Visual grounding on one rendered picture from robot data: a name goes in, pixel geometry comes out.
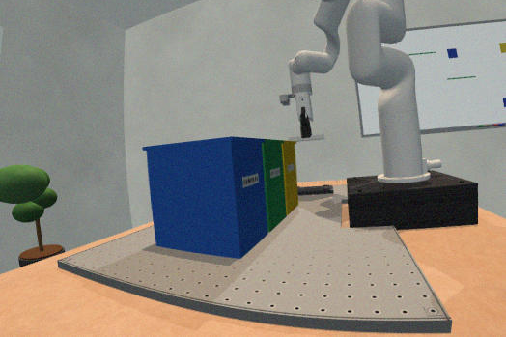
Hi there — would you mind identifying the green open-top bin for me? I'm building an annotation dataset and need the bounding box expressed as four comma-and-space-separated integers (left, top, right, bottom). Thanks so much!
262, 139, 287, 232

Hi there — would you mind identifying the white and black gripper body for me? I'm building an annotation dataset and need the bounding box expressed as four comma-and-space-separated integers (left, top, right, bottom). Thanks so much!
294, 92, 313, 120

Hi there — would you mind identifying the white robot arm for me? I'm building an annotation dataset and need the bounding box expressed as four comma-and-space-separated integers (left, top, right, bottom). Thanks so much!
279, 0, 442, 183

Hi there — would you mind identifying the blue bin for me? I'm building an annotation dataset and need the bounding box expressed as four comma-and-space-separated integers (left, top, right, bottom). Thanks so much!
143, 136, 268, 259

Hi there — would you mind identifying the yellow open-top bin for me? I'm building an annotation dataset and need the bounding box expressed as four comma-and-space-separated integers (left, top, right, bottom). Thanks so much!
282, 141, 298, 215

